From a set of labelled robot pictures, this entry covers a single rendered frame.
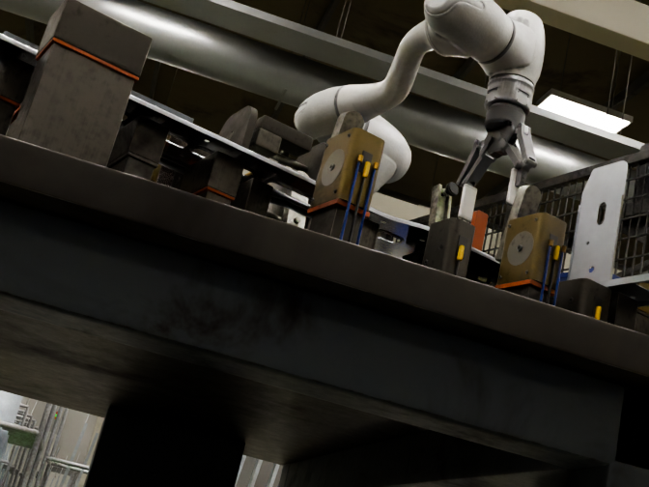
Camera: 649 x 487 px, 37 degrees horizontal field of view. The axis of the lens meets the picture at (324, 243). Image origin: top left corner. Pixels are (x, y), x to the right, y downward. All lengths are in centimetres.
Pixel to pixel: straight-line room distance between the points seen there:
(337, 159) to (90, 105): 38
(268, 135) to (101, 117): 58
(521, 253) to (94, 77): 73
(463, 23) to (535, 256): 49
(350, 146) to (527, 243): 35
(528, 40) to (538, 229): 49
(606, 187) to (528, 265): 53
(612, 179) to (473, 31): 44
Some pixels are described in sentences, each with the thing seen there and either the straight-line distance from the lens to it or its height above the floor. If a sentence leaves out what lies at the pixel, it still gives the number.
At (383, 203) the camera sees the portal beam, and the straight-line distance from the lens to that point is 817.
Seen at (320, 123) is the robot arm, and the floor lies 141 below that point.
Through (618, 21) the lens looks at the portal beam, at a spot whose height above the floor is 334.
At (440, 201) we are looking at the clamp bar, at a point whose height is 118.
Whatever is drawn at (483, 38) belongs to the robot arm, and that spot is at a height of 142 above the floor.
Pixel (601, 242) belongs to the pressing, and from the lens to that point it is 202.
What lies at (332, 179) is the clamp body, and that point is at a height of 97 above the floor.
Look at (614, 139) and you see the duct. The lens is 1034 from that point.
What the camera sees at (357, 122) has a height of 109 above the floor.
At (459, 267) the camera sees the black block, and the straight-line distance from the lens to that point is 153.
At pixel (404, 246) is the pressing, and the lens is 174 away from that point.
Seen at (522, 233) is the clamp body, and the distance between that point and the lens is 162.
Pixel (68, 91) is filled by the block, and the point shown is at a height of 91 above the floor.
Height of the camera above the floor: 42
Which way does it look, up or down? 18 degrees up
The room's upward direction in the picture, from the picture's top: 14 degrees clockwise
